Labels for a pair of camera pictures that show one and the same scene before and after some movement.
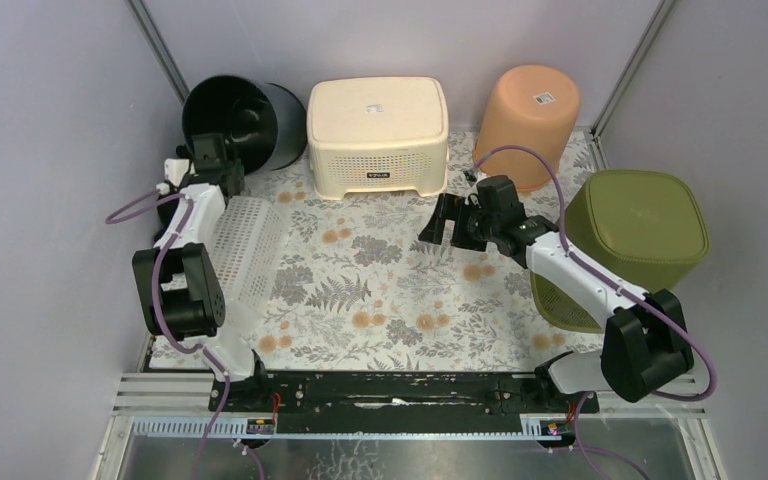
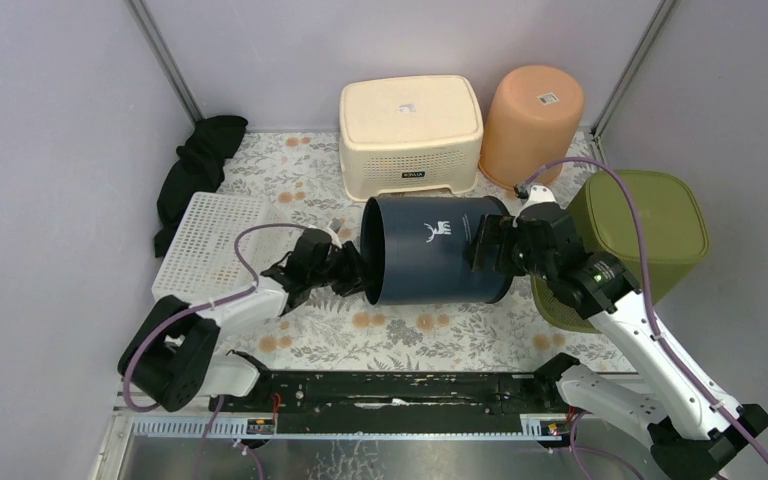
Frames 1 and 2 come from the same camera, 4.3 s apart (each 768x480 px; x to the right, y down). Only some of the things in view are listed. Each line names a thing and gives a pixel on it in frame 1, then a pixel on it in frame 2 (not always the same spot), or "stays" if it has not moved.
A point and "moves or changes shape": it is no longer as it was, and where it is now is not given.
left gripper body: x=226 y=175 to x=342 y=268
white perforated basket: x=249 y=247 stays
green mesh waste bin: x=646 y=229 stays
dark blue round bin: x=265 y=123 to x=413 y=250
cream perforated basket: x=378 y=132 moves or changes shape
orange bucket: x=529 y=106 stays
